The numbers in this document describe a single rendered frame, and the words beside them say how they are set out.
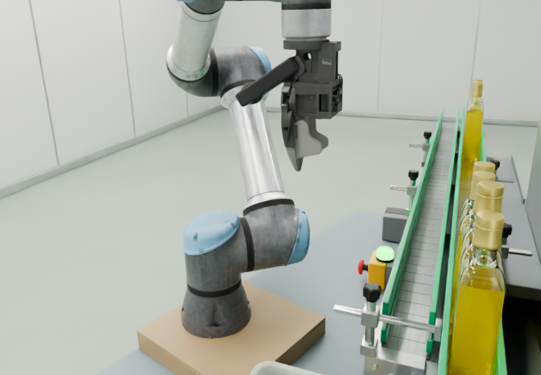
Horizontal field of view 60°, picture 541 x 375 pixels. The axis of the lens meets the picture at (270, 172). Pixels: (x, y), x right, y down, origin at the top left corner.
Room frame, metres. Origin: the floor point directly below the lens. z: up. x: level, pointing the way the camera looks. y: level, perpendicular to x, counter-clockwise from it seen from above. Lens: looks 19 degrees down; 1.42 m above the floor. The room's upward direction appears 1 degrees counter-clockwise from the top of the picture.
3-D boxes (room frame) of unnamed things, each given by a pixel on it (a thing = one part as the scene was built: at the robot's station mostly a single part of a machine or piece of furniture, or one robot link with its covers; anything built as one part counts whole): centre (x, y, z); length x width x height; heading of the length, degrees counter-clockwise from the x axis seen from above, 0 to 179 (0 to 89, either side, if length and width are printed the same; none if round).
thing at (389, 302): (1.47, -0.52, 0.93); 1.75 x 0.01 x 0.08; 157
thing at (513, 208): (1.26, -0.69, 0.84); 0.95 x 0.09 x 0.11; 157
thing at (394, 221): (1.31, -0.39, 0.79); 0.08 x 0.08 x 0.08; 67
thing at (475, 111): (1.69, -0.76, 1.02); 0.06 x 0.06 x 0.28; 67
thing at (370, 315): (0.63, -0.18, 0.95); 0.17 x 0.03 x 0.12; 67
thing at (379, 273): (1.05, -0.28, 0.79); 0.07 x 0.07 x 0.07; 67
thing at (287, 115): (0.73, -0.03, 1.26); 0.05 x 0.02 x 0.09; 157
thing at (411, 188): (1.20, -0.36, 0.94); 0.07 x 0.04 x 0.13; 67
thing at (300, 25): (0.75, -0.06, 1.40); 0.08 x 0.08 x 0.05
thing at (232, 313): (0.87, 0.13, 0.84); 0.15 x 0.15 x 0.10
